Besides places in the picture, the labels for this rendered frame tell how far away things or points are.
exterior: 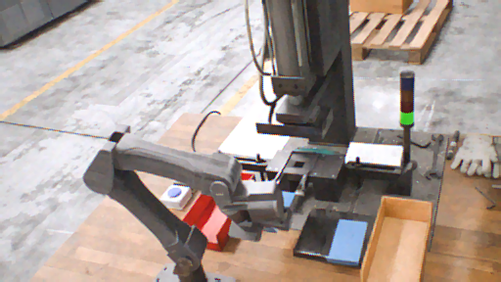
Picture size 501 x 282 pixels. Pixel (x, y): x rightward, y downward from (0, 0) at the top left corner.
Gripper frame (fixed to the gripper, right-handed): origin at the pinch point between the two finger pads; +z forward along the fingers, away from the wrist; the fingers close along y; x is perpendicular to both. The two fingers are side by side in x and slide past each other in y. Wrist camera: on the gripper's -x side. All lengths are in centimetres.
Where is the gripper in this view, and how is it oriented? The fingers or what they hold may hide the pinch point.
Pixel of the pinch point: (259, 226)
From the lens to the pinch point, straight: 120.8
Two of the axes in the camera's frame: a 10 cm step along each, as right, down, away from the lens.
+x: -9.2, -1.1, 3.8
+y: 2.5, -9.1, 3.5
